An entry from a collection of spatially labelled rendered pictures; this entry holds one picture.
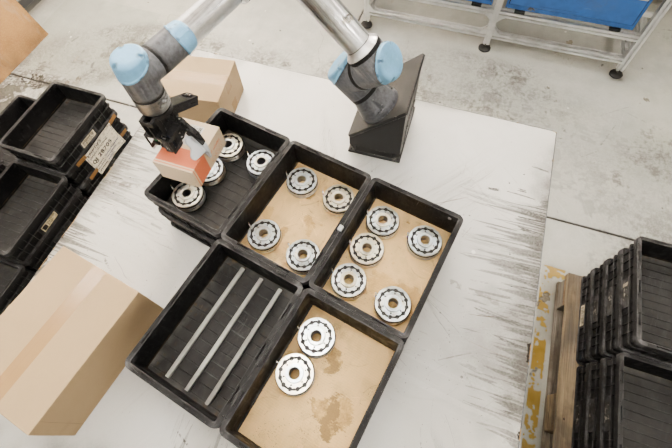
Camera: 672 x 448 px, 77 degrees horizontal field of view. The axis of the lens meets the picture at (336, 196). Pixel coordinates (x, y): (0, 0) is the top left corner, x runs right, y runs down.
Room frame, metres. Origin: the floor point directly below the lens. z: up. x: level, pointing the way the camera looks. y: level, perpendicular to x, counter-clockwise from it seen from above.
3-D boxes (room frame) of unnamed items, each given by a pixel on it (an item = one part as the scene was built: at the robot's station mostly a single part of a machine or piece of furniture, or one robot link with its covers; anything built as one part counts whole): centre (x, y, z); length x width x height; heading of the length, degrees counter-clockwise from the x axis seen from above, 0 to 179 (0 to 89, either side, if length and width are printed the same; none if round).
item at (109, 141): (1.29, 1.10, 0.41); 0.31 x 0.02 x 0.16; 157
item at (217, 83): (1.25, 0.53, 0.78); 0.30 x 0.22 x 0.16; 76
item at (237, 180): (0.78, 0.37, 0.87); 0.40 x 0.30 x 0.11; 147
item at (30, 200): (0.96, 1.41, 0.31); 0.40 x 0.30 x 0.34; 157
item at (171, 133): (0.69, 0.41, 1.24); 0.09 x 0.08 x 0.12; 157
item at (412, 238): (0.50, -0.26, 0.86); 0.10 x 0.10 x 0.01
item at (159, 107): (0.70, 0.40, 1.32); 0.08 x 0.08 x 0.05
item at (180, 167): (0.72, 0.40, 1.09); 0.16 x 0.12 x 0.07; 157
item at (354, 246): (0.49, -0.08, 0.86); 0.10 x 0.10 x 0.01
